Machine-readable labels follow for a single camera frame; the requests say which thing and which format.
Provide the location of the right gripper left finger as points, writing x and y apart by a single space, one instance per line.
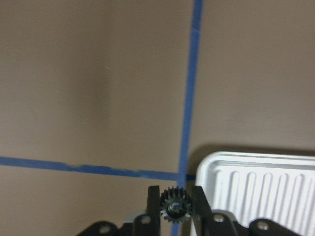
148 223

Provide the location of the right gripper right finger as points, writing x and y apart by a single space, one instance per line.
207 222

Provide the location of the small black bearing gear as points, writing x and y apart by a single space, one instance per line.
175 205

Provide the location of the ribbed metal tray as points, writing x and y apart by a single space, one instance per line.
253 185

